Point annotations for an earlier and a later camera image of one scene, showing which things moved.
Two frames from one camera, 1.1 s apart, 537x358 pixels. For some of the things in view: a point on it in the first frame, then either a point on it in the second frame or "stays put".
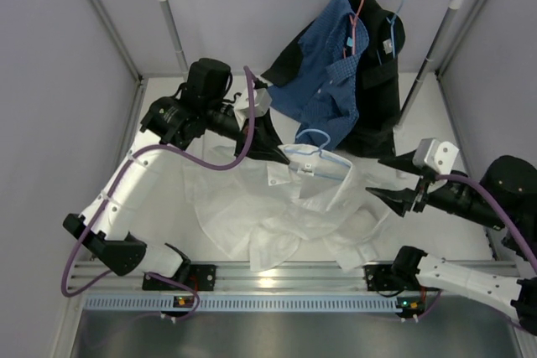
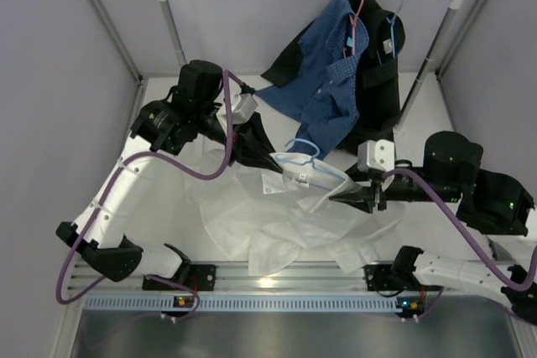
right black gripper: x=401 y=199 -> x=362 y=199
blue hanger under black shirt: x=391 y=23 stays put
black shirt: x=377 y=93 stays put
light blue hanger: x=329 y=177 -> x=311 y=160
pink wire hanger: x=354 y=21 stays put
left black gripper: x=265 y=142 -> x=251 y=147
